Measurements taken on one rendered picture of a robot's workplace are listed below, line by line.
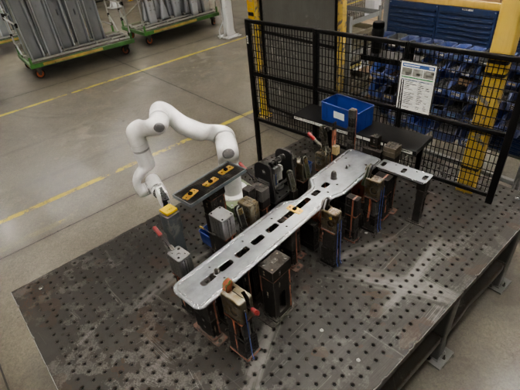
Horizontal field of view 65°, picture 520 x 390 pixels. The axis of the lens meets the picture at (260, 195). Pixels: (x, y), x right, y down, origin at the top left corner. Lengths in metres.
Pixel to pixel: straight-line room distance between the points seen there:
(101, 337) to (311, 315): 0.96
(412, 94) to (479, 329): 1.50
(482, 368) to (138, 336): 1.91
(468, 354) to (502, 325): 0.33
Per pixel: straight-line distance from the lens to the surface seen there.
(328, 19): 4.16
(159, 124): 2.10
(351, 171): 2.31
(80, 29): 8.81
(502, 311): 3.13
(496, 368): 2.85
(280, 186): 2.20
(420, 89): 2.58
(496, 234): 2.54
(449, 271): 2.24
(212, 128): 2.28
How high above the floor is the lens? 2.26
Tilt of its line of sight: 36 degrees down
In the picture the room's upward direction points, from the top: 6 degrees counter-clockwise
